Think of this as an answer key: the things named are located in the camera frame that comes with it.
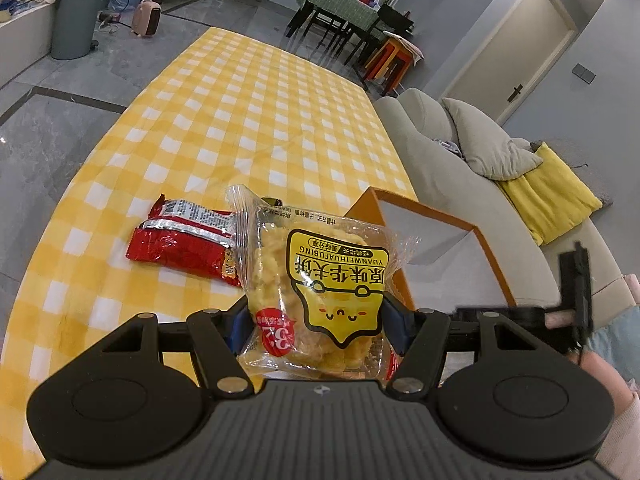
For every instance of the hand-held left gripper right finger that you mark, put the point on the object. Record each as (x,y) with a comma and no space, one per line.
(400,330)

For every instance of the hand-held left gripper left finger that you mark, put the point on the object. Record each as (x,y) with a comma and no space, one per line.
(235,330)

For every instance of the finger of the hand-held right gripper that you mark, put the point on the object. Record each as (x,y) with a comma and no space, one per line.
(530,317)

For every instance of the yellow waffle snack packet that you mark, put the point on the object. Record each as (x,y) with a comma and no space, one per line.
(320,280)

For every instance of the orange cardboard box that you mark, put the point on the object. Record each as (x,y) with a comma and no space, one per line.
(450,245)

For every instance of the red snack packet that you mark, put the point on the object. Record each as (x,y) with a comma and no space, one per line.
(170,245)

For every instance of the light blue cloth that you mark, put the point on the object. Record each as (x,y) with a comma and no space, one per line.
(615,332)

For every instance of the yellow cushion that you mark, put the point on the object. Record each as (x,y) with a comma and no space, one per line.
(550,190)

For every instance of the beige sofa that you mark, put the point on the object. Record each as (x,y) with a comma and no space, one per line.
(435,160)

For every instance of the grey cushion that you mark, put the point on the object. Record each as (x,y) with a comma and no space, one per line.
(485,145)

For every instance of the small items on sofa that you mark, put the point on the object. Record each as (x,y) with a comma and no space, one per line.
(449,146)

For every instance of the yellow checked tablecloth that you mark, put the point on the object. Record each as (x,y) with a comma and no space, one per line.
(225,110)

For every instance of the beige door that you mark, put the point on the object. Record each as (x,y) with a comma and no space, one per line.
(520,45)

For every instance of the orange stool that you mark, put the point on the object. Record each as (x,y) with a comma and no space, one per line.
(392,60)

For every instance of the black dining chair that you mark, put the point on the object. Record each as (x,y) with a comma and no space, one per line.
(305,20)
(385,30)

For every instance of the pink heater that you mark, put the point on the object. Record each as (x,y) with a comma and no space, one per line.
(147,20)

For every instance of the dining table with green cloth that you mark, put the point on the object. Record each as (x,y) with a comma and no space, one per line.
(345,7)

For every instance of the grey trash bin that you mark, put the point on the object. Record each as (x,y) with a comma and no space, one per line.
(77,20)

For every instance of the white low cabinet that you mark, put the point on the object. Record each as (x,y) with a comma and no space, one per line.
(25,45)

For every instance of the grey wall switch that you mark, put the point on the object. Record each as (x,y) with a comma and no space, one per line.
(585,72)

